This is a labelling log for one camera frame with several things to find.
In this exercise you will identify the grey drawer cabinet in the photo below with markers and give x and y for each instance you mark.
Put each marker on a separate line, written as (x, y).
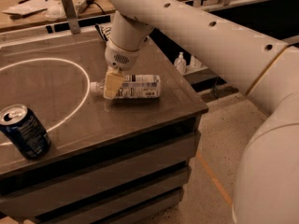
(123, 180)

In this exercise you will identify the white face mask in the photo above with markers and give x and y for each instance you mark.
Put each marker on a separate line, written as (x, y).
(54, 13)

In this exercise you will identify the left sanitizer bottle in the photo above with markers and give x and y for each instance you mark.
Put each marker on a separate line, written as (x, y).
(180, 63)

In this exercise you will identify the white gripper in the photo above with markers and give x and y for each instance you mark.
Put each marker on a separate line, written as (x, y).
(121, 58)

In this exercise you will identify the blue soda can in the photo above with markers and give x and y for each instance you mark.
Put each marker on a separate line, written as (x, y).
(22, 127)

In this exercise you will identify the grey metal bracket post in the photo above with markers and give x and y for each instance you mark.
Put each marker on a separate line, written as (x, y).
(71, 16)

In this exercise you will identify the dark blue chip bag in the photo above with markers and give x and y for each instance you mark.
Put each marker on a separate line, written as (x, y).
(103, 31)

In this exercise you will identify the sanitizer bottle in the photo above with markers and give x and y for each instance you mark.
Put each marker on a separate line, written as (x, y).
(195, 63)
(180, 63)

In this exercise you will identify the clear plastic water bottle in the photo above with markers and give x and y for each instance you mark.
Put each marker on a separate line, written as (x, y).
(133, 87)

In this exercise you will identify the white paper stack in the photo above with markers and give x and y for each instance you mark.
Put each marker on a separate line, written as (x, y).
(27, 7)

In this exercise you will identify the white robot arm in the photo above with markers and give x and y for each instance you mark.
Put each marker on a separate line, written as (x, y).
(262, 68)

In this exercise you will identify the right sanitizer bottle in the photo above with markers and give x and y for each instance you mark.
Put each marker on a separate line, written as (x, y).
(195, 63)

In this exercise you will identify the grey power strip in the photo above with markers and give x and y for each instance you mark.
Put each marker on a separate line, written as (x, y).
(81, 5)

